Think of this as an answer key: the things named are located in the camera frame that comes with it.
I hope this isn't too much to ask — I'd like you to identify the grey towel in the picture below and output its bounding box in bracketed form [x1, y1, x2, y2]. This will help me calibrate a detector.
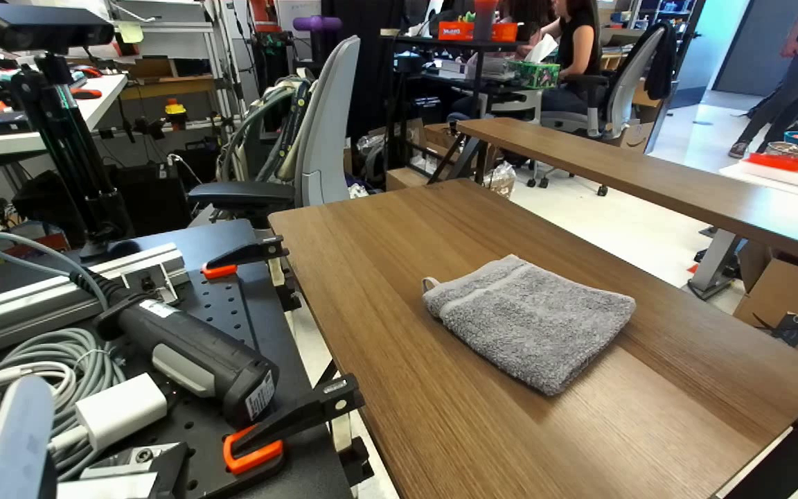
[420, 253, 640, 399]

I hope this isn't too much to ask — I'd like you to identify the small black orange clamp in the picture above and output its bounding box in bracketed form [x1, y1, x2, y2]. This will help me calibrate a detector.
[198, 237, 287, 284]

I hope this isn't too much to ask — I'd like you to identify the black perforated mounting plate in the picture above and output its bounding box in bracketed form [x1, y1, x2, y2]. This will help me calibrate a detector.
[90, 220, 353, 499]

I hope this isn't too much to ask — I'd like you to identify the large black orange clamp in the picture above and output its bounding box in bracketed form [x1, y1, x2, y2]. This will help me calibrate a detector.
[219, 372, 366, 479]

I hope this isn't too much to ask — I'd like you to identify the green box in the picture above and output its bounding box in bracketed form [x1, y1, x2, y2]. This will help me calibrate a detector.
[513, 58, 561, 91]

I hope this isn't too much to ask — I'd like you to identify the orange bin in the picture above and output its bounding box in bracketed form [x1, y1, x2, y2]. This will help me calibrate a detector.
[434, 18, 521, 48]

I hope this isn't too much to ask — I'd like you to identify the black grey handheld device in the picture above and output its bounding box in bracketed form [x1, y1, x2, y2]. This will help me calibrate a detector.
[90, 296, 283, 429]

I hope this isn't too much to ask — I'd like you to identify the long wooden side table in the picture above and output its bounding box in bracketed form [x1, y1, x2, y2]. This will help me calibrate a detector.
[457, 115, 798, 303]

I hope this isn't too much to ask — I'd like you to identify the seated person black top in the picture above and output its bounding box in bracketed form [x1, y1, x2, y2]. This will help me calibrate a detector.
[518, 0, 604, 115]

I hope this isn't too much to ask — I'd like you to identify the grey black office chair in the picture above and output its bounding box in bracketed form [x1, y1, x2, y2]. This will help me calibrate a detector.
[539, 23, 679, 148]

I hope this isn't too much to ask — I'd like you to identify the white power adapter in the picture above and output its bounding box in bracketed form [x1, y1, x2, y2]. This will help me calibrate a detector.
[71, 372, 172, 456]

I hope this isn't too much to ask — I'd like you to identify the white desk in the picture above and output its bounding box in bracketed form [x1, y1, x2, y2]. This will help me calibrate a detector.
[0, 69, 129, 177]

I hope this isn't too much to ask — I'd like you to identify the red flat object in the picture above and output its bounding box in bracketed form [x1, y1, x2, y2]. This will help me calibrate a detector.
[744, 151, 798, 176]

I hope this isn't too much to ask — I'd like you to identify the cardboard box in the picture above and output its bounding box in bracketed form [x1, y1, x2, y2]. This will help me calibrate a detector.
[730, 256, 798, 372]

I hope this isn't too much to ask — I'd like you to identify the pale grey curved panel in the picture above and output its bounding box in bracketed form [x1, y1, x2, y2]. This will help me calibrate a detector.
[0, 374, 60, 499]

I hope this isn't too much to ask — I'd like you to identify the black white metal bracket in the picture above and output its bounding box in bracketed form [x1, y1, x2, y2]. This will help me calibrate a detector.
[54, 442, 190, 499]

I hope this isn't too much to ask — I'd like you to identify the black camera tripod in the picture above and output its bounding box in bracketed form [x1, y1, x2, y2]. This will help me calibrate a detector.
[0, 49, 135, 246]

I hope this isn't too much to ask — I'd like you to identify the grey cable bundle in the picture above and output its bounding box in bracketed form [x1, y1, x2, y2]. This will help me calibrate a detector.
[0, 324, 129, 482]

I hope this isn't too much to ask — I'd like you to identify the aluminium extrusion rail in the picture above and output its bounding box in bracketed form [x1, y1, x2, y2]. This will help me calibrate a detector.
[0, 242, 189, 367]

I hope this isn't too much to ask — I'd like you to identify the black stereo camera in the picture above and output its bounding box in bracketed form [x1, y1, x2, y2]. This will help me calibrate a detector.
[0, 0, 115, 52]

